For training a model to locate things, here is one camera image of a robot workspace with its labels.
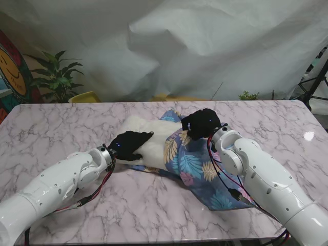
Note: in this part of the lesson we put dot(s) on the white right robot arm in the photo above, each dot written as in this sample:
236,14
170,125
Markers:
269,179

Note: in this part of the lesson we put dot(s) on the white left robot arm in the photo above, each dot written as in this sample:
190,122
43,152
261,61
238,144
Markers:
51,184

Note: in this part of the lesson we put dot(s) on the thin dry twig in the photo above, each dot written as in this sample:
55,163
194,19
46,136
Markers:
216,91

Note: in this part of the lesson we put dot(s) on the large green potted plant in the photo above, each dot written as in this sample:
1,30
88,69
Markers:
57,77

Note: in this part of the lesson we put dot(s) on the yellow brown cardboard piece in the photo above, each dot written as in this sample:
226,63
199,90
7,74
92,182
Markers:
164,97

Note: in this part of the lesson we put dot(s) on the white backdrop sheet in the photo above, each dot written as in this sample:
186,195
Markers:
179,38

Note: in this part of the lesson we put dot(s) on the small green plant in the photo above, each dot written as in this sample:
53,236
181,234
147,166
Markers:
248,96

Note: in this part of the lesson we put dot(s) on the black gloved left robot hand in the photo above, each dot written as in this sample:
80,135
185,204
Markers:
128,146

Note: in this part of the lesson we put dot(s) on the colourful smiley face board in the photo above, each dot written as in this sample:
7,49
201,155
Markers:
10,69

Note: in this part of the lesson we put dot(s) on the white pillow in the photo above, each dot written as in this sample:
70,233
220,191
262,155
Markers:
156,143

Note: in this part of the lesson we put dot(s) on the black tripod stand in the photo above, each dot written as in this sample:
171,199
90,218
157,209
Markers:
315,84

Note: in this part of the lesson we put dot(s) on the blue leaf print pillowcase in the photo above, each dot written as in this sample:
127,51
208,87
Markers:
194,164

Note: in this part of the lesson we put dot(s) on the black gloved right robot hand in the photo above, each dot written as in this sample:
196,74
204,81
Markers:
202,123

